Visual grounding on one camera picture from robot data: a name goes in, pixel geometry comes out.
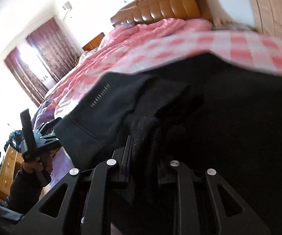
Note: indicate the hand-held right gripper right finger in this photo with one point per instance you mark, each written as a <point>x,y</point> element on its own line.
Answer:
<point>187,200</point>

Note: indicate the purple pillow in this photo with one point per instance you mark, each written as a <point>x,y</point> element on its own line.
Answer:
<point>125,24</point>

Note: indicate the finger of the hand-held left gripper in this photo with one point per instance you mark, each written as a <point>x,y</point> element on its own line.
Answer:
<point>47,126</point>
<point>50,143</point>

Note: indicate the purple printed bedsheet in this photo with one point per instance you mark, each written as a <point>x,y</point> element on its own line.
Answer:
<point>60,166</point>

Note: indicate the white wall box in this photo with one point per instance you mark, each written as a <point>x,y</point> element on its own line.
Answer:
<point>67,6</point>

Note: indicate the person's left forearm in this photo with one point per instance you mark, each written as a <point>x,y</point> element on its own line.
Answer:
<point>23,193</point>

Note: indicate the wooden desk with drawers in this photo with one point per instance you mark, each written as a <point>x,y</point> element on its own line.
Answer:
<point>8,166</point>

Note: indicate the wooden nightstand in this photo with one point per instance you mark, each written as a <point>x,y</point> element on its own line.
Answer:
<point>94,41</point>

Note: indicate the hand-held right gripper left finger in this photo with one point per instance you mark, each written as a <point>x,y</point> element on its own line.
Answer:
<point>99,191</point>

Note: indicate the person's left hand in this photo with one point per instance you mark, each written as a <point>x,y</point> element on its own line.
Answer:
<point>46,162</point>

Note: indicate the floral cloth covered nightstand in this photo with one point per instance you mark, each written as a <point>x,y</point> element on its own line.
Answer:
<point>234,28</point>

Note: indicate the wooden bed headboard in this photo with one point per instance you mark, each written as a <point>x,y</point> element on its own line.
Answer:
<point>170,5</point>

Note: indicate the floral pillow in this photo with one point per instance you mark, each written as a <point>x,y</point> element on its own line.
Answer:
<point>79,57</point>

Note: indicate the pink checkered bed sheet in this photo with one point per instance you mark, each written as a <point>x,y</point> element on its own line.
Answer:
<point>229,46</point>

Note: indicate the pink quilt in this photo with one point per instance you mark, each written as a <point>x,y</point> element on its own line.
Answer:
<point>131,44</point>

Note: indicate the black pants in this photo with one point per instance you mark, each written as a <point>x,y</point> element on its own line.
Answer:
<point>217,115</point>

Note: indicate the blue cloth pile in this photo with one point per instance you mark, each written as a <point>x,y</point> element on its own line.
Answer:
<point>13,138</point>

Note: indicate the maroon floral curtain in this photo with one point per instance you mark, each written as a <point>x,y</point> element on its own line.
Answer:
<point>25,78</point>
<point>52,49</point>

